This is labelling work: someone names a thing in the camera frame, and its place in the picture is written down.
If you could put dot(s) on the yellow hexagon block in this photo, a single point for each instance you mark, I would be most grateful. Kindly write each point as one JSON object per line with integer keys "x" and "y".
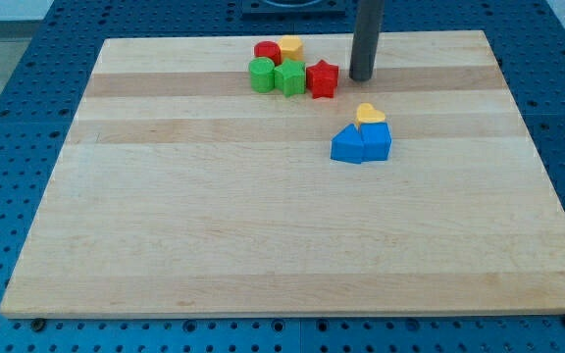
{"x": 291, "y": 47}

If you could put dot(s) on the blue triangle block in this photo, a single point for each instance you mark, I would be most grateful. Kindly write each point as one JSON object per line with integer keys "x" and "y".
{"x": 347, "y": 146}

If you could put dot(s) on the green star block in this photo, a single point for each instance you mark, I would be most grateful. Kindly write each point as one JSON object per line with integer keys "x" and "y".
{"x": 290, "y": 77}

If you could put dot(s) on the blue cube block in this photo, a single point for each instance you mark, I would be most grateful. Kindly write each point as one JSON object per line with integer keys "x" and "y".
{"x": 377, "y": 141}

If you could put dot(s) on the wooden board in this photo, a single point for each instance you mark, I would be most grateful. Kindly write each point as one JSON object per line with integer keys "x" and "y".
{"x": 181, "y": 193}

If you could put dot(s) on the yellow heart block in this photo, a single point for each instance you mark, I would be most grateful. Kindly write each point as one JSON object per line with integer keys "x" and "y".
{"x": 366, "y": 113}

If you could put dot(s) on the red star block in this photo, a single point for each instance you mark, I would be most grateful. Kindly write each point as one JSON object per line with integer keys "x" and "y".
{"x": 322, "y": 79}

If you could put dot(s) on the green cylinder block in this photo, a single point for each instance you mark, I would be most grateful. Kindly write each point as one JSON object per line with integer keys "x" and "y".
{"x": 261, "y": 72}

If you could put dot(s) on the red cylinder block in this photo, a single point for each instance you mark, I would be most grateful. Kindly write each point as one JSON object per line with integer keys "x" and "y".
{"x": 268, "y": 49}

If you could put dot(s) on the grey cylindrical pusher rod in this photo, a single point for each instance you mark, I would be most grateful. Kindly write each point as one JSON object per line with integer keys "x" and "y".
{"x": 368, "y": 24}

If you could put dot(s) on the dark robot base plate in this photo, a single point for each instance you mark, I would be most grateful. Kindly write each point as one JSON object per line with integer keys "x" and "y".
{"x": 260, "y": 8}

